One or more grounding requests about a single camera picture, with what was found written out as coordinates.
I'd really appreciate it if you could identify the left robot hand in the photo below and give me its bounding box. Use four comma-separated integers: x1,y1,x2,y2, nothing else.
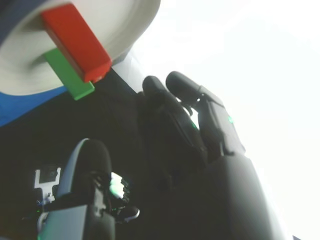
36,70,287,240

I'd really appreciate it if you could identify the green rectangular block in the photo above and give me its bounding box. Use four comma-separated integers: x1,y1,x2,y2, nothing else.
44,48,96,101

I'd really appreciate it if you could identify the red rectangular block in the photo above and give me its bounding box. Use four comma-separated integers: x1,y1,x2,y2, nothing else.
41,3,112,84

